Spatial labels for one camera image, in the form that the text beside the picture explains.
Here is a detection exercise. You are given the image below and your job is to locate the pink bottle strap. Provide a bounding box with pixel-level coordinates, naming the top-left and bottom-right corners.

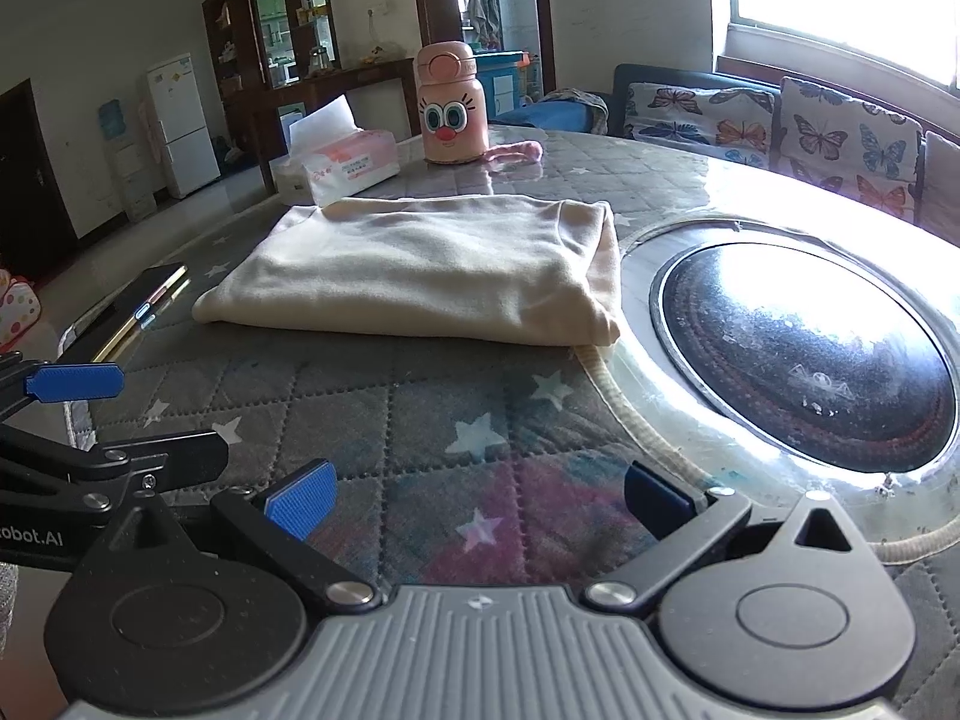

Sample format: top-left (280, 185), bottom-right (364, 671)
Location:
top-left (480, 139), bottom-right (545, 164)

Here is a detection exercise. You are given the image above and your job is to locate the dark wooden display cabinet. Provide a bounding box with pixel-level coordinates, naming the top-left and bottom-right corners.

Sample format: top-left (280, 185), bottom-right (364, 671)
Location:
top-left (202, 0), bottom-right (421, 192)

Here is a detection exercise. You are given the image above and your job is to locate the polka dot bag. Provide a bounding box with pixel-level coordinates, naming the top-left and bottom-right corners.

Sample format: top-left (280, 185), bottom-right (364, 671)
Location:
top-left (0, 268), bottom-right (44, 353)

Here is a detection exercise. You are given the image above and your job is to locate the person's left forearm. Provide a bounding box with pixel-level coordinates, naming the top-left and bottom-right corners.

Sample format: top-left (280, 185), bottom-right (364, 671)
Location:
top-left (0, 561), bottom-right (17, 650)

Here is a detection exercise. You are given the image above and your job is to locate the cream knit garment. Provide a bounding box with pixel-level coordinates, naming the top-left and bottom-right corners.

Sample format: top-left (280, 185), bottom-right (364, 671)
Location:
top-left (193, 195), bottom-right (623, 350)

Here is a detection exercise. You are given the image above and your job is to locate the pink white tissue box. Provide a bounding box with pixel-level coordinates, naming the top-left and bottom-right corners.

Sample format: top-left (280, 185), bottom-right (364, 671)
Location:
top-left (271, 94), bottom-right (398, 207)

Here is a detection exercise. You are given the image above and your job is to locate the dark brown door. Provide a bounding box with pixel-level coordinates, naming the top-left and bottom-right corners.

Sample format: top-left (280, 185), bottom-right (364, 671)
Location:
top-left (0, 79), bottom-right (78, 282)

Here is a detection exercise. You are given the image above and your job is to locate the dark wooden door frame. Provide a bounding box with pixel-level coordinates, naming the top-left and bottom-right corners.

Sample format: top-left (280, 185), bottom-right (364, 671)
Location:
top-left (409, 0), bottom-right (560, 121)

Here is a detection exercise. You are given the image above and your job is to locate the butterfly print cushion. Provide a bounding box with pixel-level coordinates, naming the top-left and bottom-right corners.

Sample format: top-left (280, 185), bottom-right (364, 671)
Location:
top-left (772, 75), bottom-right (923, 222)
top-left (622, 81), bottom-right (777, 173)

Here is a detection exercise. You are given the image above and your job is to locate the plain beige cushion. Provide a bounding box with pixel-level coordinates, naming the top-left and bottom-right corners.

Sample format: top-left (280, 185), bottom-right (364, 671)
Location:
top-left (916, 131), bottom-right (960, 248)

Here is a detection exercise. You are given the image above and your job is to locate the white refrigerator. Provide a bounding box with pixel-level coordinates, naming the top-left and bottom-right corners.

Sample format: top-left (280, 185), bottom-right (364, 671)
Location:
top-left (145, 52), bottom-right (222, 200)

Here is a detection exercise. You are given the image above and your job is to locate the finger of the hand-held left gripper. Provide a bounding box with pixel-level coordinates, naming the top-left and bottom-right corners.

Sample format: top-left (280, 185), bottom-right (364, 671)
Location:
top-left (0, 352), bottom-right (125, 421)
top-left (97, 431), bottom-right (230, 481)

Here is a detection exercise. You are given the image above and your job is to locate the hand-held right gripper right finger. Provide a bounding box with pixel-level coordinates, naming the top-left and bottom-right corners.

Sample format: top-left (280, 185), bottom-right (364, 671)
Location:
top-left (586, 459), bottom-right (875, 612)

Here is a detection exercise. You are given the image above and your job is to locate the grey throw blanket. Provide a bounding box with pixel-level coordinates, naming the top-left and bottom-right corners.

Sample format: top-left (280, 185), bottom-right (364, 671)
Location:
top-left (540, 88), bottom-right (610, 137)

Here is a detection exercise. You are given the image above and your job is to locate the dark blue sofa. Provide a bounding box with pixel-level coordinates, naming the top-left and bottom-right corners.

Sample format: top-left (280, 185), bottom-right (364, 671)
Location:
top-left (491, 64), bottom-right (960, 248)

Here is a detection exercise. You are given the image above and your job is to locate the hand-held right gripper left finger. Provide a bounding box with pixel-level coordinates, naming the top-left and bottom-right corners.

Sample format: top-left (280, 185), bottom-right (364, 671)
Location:
top-left (97, 457), bottom-right (380, 614)

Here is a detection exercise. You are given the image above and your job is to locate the pink cartoon face bottle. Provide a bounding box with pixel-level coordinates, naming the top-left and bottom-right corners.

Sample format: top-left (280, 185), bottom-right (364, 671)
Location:
top-left (415, 43), bottom-right (490, 166)

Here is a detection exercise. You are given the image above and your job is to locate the blue storage cabinet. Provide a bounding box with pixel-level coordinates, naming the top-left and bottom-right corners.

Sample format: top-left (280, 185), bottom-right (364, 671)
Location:
top-left (476, 51), bottom-right (530, 121)

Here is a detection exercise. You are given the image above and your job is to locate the round black cooktop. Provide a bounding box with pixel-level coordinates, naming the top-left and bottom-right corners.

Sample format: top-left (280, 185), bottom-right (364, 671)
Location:
top-left (649, 240), bottom-right (957, 473)

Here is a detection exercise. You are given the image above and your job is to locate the black smartphone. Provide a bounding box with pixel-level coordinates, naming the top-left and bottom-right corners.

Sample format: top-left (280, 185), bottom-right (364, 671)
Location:
top-left (90, 262), bottom-right (190, 361)

